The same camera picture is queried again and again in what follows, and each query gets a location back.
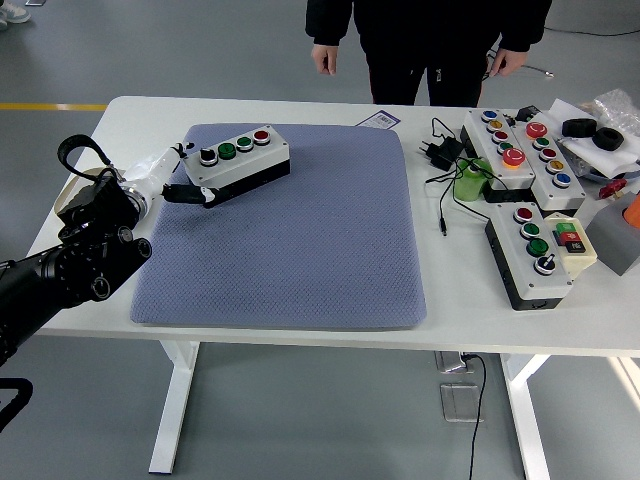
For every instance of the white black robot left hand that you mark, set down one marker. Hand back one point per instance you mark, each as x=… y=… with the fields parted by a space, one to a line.
x=150 y=172

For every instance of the four-button control box with knob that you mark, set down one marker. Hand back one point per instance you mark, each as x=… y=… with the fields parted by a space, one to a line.
x=542 y=290
x=240 y=161

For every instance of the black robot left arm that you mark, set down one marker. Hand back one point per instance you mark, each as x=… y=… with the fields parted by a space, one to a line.
x=75 y=270

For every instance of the five-button box with mushroom button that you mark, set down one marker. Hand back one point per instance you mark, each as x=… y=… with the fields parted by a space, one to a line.
x=520 y=176

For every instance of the five-button box with red top button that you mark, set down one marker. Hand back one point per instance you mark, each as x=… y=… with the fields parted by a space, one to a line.
x=547 y=197

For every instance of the red emergency stop button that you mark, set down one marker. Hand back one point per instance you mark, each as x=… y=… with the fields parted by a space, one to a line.
x=612 y=189

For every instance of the beige shallow dish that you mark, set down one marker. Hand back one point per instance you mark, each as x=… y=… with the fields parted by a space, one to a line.
x=70 y=189

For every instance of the grey-blue textured mat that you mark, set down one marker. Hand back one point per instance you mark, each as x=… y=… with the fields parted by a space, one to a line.
x=300 y=240

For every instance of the person's right hand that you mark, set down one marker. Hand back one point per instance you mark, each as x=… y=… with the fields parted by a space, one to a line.
x=323 y=59

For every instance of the person's hand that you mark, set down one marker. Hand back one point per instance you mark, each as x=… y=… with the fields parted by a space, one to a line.
x=507 y=62
x=323 y=59

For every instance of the white sneaker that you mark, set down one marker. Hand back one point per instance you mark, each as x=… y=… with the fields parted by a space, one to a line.
x=12 y=12

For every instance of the white table leg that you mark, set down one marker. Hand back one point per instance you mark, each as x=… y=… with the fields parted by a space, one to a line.
x=525 y=415
x=175 y=400

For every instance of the purple-edged label card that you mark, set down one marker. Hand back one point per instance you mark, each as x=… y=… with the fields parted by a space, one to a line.
x=379 y=119

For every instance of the black power adapter plug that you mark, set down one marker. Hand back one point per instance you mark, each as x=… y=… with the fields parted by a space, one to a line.
x=445 y=154

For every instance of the green tape roll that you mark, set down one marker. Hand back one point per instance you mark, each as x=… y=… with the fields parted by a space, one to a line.
x=467 y=187

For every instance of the metal floor socket box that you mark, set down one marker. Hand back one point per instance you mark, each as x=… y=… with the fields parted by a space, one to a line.
x=450 y=361

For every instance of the person's left hand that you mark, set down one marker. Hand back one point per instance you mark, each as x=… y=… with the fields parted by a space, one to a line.
x=507 y=62

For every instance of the small black connector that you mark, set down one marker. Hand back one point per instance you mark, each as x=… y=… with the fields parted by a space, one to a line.
x=527 y=112

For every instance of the metal floor socket lid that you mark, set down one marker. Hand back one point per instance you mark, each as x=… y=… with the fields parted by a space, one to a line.
x=457 y=402

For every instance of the white foam sheets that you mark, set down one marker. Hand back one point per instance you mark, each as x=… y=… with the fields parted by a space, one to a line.
x=600 y=160

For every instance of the grey box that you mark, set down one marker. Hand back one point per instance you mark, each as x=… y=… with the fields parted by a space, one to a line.
x=612 y=240

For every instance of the clear bubble wrap bag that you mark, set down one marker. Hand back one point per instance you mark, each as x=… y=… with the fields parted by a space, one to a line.
x=620 y=107

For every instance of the orange object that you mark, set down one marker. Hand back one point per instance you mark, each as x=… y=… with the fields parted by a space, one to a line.
x=634 y=212

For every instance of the beige two-button switch box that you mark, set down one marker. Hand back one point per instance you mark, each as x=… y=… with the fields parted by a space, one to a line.
x=585 y=257

